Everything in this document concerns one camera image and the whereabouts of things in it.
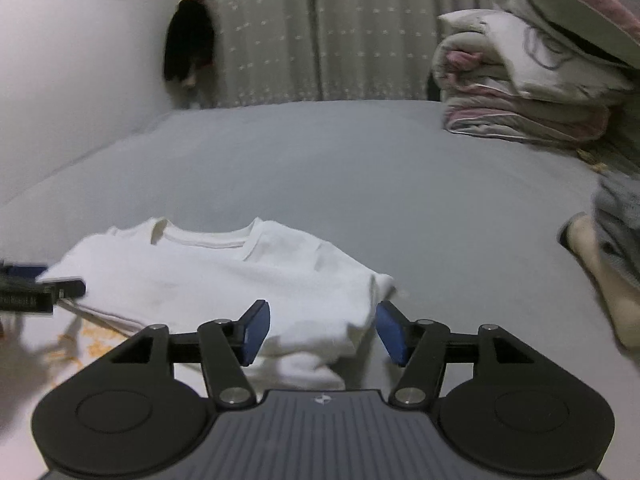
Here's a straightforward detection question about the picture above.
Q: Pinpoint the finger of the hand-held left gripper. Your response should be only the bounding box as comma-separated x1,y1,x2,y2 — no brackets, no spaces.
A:
0,280,87,300
0,261,49,281

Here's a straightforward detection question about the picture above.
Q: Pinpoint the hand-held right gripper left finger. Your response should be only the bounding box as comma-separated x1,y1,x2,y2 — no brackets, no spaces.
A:
107,299,272,408

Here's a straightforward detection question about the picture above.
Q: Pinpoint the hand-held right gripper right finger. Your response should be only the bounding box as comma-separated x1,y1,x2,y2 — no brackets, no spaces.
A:
375,301,533,408

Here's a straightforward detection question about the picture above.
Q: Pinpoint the white t-shirt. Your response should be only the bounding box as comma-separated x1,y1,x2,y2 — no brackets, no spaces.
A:
36,216,397,393

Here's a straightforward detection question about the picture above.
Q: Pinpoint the orange print white sheet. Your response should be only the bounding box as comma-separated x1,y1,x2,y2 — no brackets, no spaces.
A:
0,305,151,480

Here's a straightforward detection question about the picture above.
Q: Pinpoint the folded beige sweater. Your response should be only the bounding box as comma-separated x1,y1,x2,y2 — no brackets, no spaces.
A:
557,212,640,351

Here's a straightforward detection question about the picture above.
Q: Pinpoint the folded grey sweater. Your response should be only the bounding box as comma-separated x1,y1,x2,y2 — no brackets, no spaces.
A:
590,170,640,291

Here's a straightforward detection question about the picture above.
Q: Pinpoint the folded pink grey quilt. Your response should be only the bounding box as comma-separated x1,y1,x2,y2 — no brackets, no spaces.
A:
431,7,626,148

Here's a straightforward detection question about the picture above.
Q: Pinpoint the black hanging garment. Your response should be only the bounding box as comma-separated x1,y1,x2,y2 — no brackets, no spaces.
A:
163,0,218,86

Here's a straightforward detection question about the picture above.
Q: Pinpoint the grey star-print curtain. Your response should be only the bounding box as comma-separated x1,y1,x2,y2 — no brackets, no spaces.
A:
182,0,501,108

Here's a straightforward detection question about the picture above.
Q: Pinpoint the pink pillow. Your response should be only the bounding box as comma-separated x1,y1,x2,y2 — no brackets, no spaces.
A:
472,0,640,68

